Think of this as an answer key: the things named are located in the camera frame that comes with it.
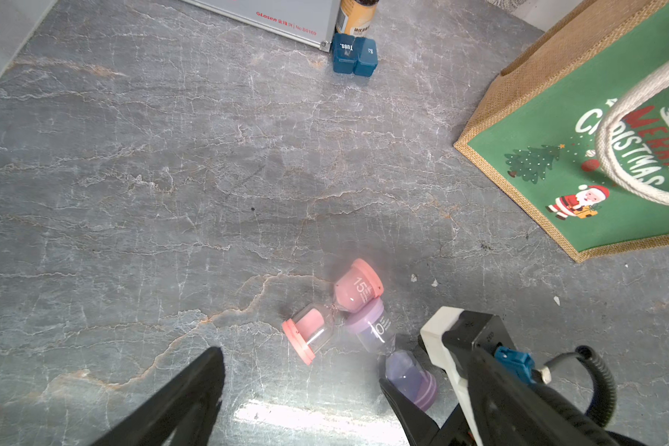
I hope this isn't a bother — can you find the brown bottle orange cap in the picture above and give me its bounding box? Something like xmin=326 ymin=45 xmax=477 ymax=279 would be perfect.
xmin=336 ymin=0 xmax=379 ymax=37

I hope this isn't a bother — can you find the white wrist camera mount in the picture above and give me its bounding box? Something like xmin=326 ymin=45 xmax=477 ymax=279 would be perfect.
xmin=420 ymin=307 xmax=516 ymax=445

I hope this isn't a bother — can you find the silver metal case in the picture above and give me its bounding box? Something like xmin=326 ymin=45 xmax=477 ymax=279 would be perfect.
xmin=185 ymin=0 xmax=340 ymax=52

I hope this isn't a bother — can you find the black corrugated cable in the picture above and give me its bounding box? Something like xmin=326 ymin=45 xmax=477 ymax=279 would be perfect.
xmin=540 ymin=345 xmax=648 ymax=446

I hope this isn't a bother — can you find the blue pill organizer box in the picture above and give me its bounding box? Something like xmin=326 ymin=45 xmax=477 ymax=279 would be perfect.
xmin=331 ymin=33 xmax=378 ymax=78

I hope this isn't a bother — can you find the pink hourglass front left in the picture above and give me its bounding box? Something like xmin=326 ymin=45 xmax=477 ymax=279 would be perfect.
xmin=282 ymin=258 xmax=385 ymax=365

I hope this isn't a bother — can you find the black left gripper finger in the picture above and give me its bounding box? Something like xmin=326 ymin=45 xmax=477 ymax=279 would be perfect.
xmin=95 ymin=347 xmax=226 ymax=445

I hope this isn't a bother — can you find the green burlap canvas bag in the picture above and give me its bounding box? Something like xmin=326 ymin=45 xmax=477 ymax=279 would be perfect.
xmin=455 ymin=1 xmax=669 ymax=262

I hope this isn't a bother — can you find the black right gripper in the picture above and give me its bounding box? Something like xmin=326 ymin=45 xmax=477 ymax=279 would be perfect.
xmin=378 ymin=328 xmax=620 ymax=446

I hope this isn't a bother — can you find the purple hourglass front left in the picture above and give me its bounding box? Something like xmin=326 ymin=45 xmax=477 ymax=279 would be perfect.
xmin=345 ymin=298 xmax=438 ymax=411

